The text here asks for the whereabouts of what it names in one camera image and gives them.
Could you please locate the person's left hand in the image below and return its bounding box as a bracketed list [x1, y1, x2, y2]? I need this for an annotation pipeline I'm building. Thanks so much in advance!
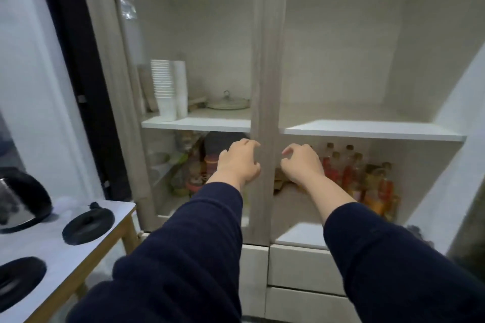
[207, 138, 262, 192]

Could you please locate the person's right hand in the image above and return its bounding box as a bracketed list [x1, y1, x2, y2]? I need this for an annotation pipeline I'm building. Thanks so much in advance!
[280, 143, 326, 188]

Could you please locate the grey wooden cabinet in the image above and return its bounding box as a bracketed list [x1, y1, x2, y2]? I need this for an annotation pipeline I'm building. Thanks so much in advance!
[75, 0, 485, 323]

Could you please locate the black round kettle base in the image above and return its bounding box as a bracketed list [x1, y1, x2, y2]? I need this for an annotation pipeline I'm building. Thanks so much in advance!
[0, 256, 47, 313]
[62, 201, 116, 246]

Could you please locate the steel kettle with black handle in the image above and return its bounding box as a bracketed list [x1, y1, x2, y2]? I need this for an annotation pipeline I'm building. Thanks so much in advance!
[0, 166, 54, 235]

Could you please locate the person's right forearm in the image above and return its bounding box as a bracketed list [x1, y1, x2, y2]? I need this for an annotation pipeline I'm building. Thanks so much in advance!
[301, 175, 485, 323]

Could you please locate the person's left forearm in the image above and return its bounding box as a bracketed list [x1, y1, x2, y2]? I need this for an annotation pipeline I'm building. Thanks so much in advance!
[66, 179, 244, 323]

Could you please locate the orange cup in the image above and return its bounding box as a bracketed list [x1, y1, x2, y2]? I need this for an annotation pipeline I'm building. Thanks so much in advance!
[204, 154, 220, 176]

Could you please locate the red patterned tin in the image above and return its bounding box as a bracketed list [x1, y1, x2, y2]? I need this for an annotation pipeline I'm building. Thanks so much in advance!
[185, 175, 207, 195]

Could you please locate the glass pot lid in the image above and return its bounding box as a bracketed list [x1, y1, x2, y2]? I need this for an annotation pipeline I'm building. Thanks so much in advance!
[206, 90, 251, 111]

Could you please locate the green packet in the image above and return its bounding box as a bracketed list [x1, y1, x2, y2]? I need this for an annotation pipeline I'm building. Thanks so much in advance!
[170, 167, 190, 197]

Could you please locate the group of sauce bottles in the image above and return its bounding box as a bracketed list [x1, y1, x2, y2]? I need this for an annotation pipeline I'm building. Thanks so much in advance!
[321, 142, 402, 223]

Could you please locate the white bowl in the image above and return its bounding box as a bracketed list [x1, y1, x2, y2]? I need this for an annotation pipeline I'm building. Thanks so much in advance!
[148, 151, 170, 168]

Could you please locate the stack of white paper cups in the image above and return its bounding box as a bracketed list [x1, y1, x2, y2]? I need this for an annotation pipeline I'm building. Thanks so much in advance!
[150, 59, 177, 122]

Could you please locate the white drawer front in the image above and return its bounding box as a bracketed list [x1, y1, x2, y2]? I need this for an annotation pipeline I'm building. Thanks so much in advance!
[265, 287, 363, 323]
[238, 244, 270, 318]
[267, 244, 348, 296]

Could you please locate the white table with wooden legs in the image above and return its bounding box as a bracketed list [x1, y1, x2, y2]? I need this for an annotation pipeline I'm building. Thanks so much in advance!
[0, 197, 141, 323]

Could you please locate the dark wooden door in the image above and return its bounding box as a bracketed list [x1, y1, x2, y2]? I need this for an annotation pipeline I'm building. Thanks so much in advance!
[34, 0, 133, 201]

